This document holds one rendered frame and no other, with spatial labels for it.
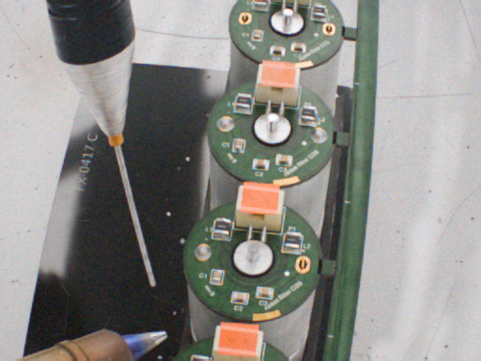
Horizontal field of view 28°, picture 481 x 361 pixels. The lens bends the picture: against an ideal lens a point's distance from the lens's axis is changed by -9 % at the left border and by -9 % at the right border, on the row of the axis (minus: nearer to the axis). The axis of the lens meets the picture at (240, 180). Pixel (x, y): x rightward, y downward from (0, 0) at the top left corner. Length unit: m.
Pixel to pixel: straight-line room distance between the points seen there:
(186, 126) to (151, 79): 0.02
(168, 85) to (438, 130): 0.07
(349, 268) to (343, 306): 0.01
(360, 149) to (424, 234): 0.07
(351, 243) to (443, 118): 0.10
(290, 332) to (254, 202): 0.03
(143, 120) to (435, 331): 0.09
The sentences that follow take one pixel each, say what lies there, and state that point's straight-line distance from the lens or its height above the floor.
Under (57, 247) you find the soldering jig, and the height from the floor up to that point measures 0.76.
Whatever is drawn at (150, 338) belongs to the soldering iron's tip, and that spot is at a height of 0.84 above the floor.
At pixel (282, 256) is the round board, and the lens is 0.19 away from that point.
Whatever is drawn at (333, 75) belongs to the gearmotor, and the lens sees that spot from 0.23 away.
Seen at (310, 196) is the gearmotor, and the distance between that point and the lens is 0.21.
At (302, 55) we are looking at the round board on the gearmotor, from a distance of 0.22.
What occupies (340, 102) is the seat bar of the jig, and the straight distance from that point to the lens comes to 0.26.
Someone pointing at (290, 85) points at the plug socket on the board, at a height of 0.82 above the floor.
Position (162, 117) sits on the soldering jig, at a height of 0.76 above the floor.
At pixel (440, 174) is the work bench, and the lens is 0.28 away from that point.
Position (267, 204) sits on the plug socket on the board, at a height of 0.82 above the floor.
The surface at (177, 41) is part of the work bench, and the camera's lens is 0.30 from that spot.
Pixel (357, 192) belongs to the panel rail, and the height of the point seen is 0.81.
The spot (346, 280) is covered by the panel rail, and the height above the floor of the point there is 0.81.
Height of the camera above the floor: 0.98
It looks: 58 degrees down
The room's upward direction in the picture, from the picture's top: 1 degrees clockwise
